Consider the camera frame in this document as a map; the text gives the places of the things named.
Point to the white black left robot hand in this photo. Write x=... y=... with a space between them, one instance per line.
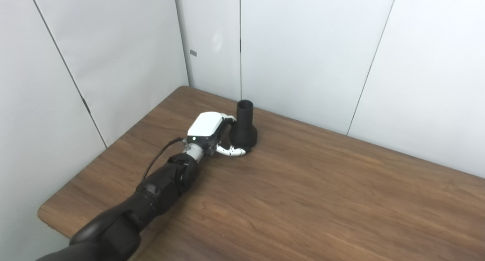
x=206 y=125

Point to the black funnel-shaped nozzle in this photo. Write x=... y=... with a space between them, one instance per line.
x=244 y=134

